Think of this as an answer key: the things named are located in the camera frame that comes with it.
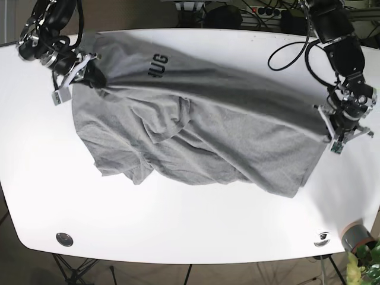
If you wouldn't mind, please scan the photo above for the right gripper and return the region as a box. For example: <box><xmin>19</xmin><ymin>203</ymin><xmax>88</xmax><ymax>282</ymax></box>
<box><xmin>50</xmin><ymin>52</ymin><xmax>107</xmax><ymax>106</ymax></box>

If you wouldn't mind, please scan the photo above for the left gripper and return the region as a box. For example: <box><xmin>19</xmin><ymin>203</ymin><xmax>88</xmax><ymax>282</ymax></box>
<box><xmin>314</xmin><ymin>84</ymin><xmax>377</xmax><ymax>154</ymax></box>

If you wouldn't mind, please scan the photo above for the grey long sleeve shirt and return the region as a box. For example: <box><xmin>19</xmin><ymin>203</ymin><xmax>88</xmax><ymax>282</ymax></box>
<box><xmin>72</xmin><ymin>32</ymin><xmax>328</xmax><ymax>198</ymax></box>

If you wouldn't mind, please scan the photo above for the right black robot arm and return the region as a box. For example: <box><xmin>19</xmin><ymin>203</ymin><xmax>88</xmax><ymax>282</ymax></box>
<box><xmin>17</xmin><ymin>1</ymin><xmax>106</xmax><ymax>106</ymax></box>

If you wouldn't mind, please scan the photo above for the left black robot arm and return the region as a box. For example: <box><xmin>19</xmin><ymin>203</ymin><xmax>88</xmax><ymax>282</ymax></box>
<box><xmin>298</xmin><ymin>1</ymin><xmax>377</xmax><ymax>154</ymax></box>

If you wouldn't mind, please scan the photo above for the grey plant pot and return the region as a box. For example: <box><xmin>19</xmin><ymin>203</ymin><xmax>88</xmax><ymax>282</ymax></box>
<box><xmin>340</xmin><ymin>221</ymin><xmax>377</xmax><ymax>254</ymax></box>

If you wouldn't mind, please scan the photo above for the right metal table grommet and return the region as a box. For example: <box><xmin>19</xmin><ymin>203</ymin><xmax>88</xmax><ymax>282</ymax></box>
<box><xmin>313</xmin><ymin>232</ymin><xmax>331</xmax><ymax>248</ymax></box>

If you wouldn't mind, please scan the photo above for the metal table grommet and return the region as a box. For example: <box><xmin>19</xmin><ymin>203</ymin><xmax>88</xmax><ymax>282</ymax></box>
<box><xmin>56</xmin><ymin>233</ymin><xmax>74</xmax><ymax>247</ymax></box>
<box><xmin>313</xmin><ymin>232</ymin><xmax>331</xmax><ymax>248</ymax></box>

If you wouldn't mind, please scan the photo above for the green plant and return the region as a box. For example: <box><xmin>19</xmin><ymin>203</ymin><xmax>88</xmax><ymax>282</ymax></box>
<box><xmin>346</xmin><ymin>240</ymin><xmax>379</xmax><ymax>285</ymax></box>

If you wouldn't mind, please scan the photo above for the left metal table grommet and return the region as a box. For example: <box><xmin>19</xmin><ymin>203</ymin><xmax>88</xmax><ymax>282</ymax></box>
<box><xmin>56</xmin><ymin>233</ymin><xmax>74</xmax><ymax>247</ymax></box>

